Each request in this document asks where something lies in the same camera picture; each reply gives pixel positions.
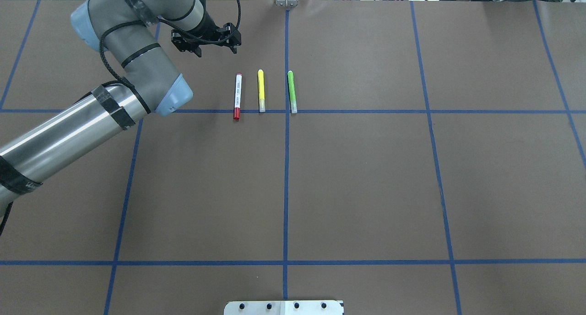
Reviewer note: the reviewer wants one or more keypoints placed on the red capped white marker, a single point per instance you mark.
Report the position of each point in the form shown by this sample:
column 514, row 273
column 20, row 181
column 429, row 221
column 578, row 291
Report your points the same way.
column 237, row 96

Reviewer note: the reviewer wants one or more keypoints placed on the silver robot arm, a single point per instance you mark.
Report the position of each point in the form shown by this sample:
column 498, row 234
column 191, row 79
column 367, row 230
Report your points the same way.
column 145, row 80

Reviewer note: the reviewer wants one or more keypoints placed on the green highlighter pen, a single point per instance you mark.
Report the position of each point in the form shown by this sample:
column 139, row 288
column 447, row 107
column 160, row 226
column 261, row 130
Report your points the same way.
column 292, row 92

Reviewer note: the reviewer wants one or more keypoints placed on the yellow highlighter pen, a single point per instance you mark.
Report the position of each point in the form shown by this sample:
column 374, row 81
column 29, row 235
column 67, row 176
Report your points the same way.
column 261, row 91

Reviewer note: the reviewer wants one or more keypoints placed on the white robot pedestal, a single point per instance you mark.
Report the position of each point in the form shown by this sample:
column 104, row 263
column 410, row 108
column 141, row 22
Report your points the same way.
column 285, row 307

